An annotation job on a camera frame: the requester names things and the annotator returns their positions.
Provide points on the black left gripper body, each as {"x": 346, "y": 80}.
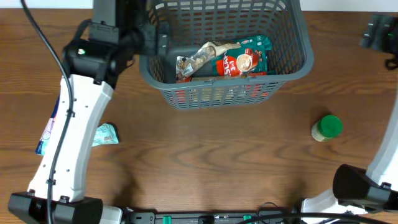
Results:
{"x": 162, "y": 43}

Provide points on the beige cookie snack bag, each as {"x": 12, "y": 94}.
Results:
{"x": 187, "y": 66}

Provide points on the green Nescafe coffee bag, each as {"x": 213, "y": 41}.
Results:
{"x": 250, "y": 59}

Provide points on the orange spaghetti pasta packet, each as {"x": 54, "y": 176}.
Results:
{"x": 219, "y": 94}

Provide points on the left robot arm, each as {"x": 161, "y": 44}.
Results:
{"x": 101, "y": 49}

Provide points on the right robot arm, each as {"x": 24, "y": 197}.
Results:
{"x": 371, "y": 190}

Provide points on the grey plastic shopping basket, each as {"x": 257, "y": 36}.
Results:
{"x": 184, "y": 26}

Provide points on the teal small wrapped packet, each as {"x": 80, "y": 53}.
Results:
{"x": 106, "y": 134}

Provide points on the green lid spice jar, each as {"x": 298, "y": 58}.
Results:
{"x": 327, "y": 128}

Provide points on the Kleenex tissue multipack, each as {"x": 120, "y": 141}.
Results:
{"x": 46, "y": 135}

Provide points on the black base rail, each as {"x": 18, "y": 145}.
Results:
{"x": 273, "y": 215}

